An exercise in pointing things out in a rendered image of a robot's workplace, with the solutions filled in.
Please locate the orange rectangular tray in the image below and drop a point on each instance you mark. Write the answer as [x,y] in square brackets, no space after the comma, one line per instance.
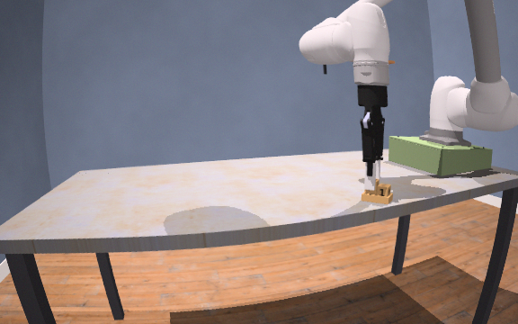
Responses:
[373,198]

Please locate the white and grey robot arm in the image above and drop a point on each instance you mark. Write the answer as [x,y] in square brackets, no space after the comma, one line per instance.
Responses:
[364,39]

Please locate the tan wooden cube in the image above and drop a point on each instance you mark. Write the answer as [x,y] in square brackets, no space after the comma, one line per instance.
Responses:
[383,190]
[371,191]

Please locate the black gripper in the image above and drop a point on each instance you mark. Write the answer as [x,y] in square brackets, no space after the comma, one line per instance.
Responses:
[372,97]

